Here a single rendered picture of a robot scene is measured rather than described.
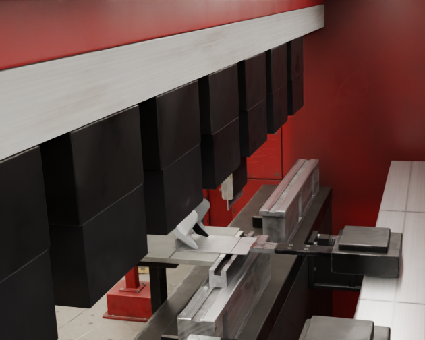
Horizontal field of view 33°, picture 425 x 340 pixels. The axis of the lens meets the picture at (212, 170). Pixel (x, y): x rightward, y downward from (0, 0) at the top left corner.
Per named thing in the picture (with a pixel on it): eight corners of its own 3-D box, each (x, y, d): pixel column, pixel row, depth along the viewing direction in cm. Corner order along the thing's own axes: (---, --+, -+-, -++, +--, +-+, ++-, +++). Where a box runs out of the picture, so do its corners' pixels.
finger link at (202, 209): (225, 222, 131) (189, 189, 129) (203, 240, 134) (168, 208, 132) (227, 214, 134) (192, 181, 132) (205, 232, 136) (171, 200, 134)
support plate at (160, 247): (117, 225, 146) (117, 220, 146) (240, 232, 139) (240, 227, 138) (76, 256, 130) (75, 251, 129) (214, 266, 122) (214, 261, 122)
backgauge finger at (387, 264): (259, 243, 134) (258, 218, 132) (402, 252, 126) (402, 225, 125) (243, 267, 123) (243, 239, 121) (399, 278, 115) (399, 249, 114)
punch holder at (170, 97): (146, 197, 99) (137, 79, 95) (204, 200, 96) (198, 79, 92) (99, 233, 85) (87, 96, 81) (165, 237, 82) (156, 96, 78)
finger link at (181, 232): (208, 235, 123) (179, 193, 125) (185, 254, 125) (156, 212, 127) (216, 233, 126) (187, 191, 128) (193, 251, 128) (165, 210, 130)
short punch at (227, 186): (237, 194, 132) (235, 144, 130) (247, 194, 132) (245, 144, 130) (222, 210, 123) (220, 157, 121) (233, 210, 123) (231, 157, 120)
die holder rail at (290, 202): (298, 189, 207) (298, 158, 205) (319, 191, 206) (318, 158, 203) (260, 249, 161) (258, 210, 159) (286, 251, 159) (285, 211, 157)
